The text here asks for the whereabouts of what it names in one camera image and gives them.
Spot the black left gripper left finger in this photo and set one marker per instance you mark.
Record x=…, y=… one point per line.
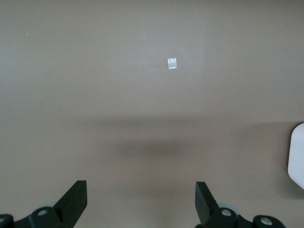
x=71, y=202

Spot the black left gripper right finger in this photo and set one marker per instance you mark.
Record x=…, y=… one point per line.
x=204, y=204

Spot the white box lid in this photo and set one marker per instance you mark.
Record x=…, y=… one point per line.
x=298, y=154

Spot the small clear tape patch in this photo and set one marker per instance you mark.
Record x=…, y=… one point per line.
x=172, y=63

